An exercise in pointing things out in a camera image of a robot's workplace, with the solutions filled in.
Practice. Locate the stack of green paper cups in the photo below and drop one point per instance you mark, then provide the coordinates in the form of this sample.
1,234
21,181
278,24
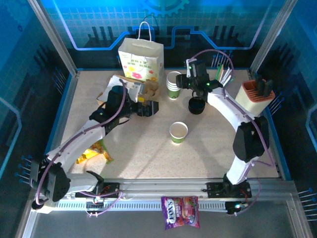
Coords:
173,93

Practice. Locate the small controller board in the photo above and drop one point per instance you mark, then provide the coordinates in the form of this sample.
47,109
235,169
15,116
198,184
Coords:
237,206
97,199

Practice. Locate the brown pulp cup carrier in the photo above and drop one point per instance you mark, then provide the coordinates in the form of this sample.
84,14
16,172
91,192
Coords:
152,90

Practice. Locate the black cup lid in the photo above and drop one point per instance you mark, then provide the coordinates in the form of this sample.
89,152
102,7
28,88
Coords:
196,107

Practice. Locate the white bottle black cap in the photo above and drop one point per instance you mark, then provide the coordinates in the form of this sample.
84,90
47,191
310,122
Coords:
36,205

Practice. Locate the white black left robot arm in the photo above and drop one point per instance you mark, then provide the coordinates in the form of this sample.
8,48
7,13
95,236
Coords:
81,138

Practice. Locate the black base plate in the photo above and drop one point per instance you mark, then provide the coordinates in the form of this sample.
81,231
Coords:
213,190
112,189

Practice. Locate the beige holder with orange top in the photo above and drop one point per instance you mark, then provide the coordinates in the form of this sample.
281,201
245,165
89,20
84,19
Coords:
250,104

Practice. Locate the green paper coffee cup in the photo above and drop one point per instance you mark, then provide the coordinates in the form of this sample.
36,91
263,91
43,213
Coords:
178,131

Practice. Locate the floral paper gift bag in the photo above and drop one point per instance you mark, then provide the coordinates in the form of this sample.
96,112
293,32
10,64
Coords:
141,54

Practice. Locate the aluminium frame post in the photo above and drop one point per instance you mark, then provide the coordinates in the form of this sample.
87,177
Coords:
49,32
271,32

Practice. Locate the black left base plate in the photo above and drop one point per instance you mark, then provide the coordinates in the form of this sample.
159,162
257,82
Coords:
112,189

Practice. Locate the green orange snack packet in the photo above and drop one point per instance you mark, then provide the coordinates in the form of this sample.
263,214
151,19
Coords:
106,151

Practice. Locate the green paper straw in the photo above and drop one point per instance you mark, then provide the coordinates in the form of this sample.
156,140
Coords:
219,70

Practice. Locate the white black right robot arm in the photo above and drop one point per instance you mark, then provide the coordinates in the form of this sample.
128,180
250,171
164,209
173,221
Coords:
230,111

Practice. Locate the purple Fox's candy bag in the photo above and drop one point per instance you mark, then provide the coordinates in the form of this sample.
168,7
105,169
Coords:
179,212

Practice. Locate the white wrapped straw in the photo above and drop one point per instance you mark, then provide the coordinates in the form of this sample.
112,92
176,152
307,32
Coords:
226,75

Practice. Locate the flat white paper bag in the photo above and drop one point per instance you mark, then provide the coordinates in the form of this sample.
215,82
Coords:
115,83

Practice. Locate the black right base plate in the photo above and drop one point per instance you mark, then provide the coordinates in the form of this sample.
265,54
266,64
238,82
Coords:
213,190

